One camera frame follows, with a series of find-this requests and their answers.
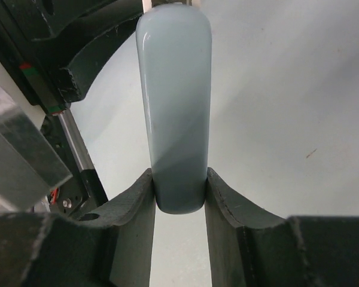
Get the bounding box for light blue stapler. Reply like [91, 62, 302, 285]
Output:
[136, 4, 212, 215]

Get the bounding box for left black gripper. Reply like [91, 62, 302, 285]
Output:
[0, 1, 142, 206]

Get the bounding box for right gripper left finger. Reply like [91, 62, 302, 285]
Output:
[0, 169, 156, 286]

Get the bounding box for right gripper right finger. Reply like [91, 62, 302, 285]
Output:
[205, 169, 359, 286]

